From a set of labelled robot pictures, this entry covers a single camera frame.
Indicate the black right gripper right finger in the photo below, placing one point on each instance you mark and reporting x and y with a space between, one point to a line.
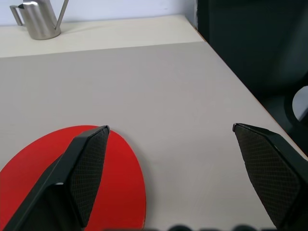
272 168

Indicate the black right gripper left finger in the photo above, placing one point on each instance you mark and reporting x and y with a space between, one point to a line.
60 183

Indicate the red table tennis paddle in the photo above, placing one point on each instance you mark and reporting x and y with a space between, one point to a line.
125 183

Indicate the black upright panel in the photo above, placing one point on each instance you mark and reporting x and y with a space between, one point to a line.
252 36

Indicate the silver metal watering can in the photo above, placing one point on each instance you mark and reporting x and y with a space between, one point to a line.
41 21

